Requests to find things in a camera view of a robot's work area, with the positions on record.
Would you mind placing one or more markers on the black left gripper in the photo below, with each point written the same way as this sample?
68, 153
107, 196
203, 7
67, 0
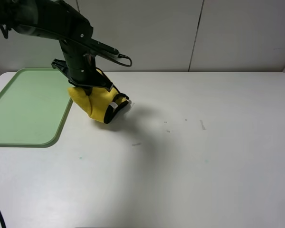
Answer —
78, 69

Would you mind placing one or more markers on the yellow towel with black trim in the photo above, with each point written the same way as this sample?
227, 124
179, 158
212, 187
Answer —
99, 104

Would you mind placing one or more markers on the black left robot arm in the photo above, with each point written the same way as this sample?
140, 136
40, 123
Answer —
59, 21

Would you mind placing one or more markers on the light green plastic tray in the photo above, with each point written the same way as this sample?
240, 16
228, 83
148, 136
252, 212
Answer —
33, 108

